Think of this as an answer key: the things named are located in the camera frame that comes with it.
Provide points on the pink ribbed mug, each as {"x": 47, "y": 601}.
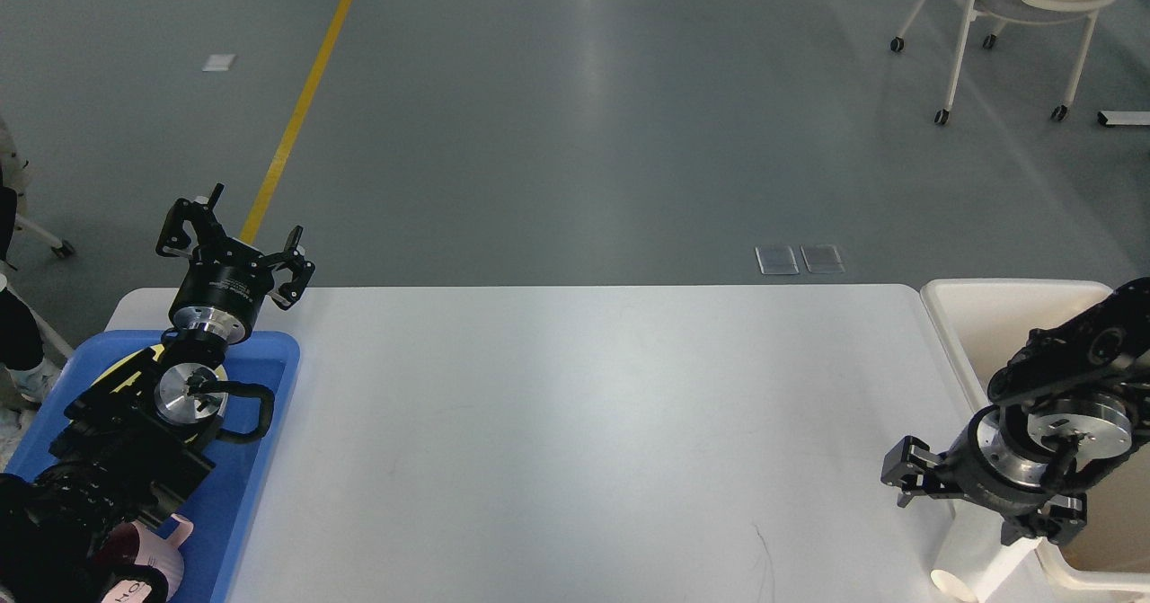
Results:
{"x": 134, "y": 542}

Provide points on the left clear floor plate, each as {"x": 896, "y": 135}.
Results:
{"x": 777, "y": 260}

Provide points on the right clear floor plate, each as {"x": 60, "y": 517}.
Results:
{"x": 823, "y": 259}

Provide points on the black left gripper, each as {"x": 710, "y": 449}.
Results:
{"x": 220, "y": 299}

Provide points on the white bar on floor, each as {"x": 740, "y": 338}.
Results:
{"x": 1111, "y": 118}

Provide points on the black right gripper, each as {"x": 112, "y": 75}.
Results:
{"x": 995, "y": 463}

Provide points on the white paper cup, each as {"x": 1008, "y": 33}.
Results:
{"x": 973, "y": 562}

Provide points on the person in black clothes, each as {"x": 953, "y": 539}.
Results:
{"x": 22, "y": 346}

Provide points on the beige plastic bin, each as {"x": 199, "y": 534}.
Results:
{"x": 982, "y": 323}

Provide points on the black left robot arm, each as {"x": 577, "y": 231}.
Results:
{"x": 135, "y": 445}

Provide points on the blue plastic tray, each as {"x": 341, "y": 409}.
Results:
{"x": 223, "y": 507}

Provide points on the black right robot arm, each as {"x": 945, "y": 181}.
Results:
{"x": 1067, "y": 409}

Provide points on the clear floor plate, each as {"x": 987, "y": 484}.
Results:
{"x": 777, "y": 260}
{"x": 823, "y": 259}

